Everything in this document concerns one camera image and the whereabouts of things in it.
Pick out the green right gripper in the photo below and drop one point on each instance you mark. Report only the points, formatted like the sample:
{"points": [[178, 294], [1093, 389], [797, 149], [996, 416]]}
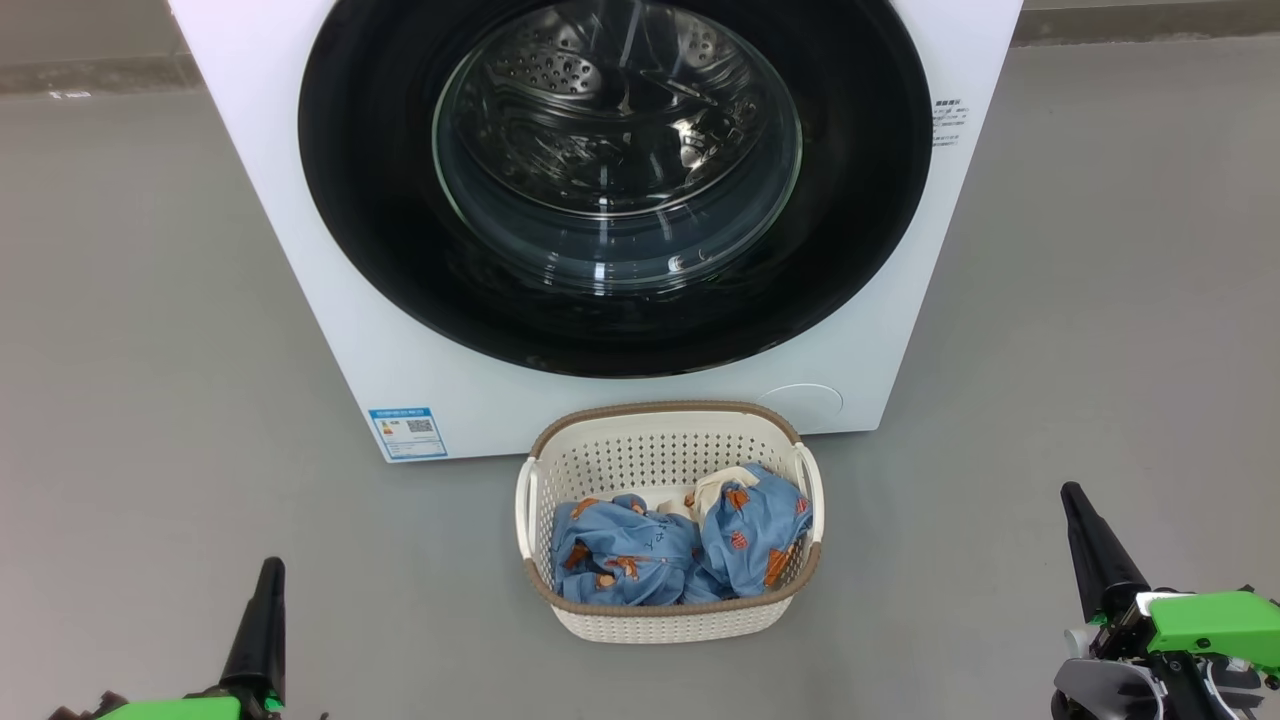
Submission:
{"points": [[1215, 625]]}

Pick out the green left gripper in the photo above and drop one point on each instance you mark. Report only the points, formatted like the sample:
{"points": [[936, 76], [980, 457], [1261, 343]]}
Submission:
{"points": [[170, 710]]}

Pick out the blue garment with cream collar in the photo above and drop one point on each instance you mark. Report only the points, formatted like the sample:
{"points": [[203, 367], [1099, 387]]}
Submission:
{"points": [[752, 530]]}

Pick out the blue bear print garment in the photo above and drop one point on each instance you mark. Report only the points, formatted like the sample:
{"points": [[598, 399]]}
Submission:
{"points": [[620, 552]]}

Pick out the black round glass washer door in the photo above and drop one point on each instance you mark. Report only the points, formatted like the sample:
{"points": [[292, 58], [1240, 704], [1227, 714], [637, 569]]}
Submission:
{"points": [[380, 200]]}

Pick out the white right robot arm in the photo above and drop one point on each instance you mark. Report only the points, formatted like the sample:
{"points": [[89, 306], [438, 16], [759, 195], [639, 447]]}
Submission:
{"points": [[1100, 692]]}

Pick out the white front-load washing machine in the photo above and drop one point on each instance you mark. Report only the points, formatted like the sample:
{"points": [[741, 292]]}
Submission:
{"points": [[375, 385]]}

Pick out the washing machine drum opening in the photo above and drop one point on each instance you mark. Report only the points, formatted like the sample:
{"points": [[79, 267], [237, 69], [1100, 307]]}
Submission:
{"points": [[600, 110]]}

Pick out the blue energy label sticker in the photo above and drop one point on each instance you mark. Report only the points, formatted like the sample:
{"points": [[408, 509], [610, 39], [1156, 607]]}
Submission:
{"points": [[407, 434]]}

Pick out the round filter cover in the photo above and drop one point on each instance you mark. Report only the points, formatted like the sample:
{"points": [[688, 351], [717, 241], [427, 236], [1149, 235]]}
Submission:
{"points": [[800, 408]]}

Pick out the cream perforated laundry basket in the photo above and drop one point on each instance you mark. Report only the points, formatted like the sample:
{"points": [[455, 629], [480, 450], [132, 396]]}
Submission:
{"points": [[650, 450]]}

